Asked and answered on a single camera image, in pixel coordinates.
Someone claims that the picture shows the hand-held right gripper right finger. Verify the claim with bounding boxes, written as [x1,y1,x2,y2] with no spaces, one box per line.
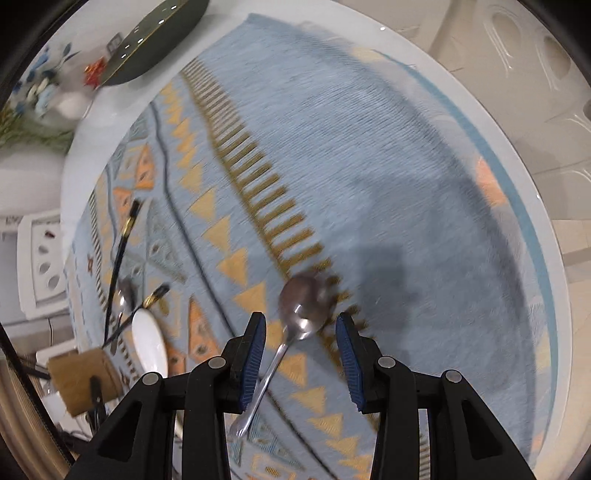
[335,311,539,480]

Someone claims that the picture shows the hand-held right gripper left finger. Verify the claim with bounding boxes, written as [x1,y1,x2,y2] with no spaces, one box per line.
[69,311,269,480]

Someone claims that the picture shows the wooden utensil holder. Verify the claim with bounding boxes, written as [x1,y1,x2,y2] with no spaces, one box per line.
[46,348,123,416]

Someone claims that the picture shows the white serving spoon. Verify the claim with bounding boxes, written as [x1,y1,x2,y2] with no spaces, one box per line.
[131,308,169,377]

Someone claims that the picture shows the metal spoon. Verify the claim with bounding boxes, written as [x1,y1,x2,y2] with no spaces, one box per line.
[113,277,137,333]
[228,273,334,439]

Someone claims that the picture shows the black chopstick gold band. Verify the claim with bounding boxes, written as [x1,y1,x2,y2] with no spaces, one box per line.
[104,198,141,344]
[104,285,171,348]

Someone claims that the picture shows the white chair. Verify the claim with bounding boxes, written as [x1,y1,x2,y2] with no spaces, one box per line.
[429,0,591,139]
[16,215,70,320]

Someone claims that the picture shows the patterned blue table mat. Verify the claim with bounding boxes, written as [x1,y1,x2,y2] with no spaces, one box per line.
[62,13,559,480]

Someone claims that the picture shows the glass vase with dried flowers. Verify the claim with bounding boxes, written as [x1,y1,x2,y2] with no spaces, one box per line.
[0,106,70,148]

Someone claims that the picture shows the white vase with blue flowers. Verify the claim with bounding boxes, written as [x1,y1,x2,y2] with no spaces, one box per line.
[14,41,93,130]

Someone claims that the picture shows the red lidded teacup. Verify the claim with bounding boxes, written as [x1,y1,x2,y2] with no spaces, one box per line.
[84,58,108,88]

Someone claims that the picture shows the dark green bowl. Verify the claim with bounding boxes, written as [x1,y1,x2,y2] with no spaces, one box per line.
[99,0,211,87]

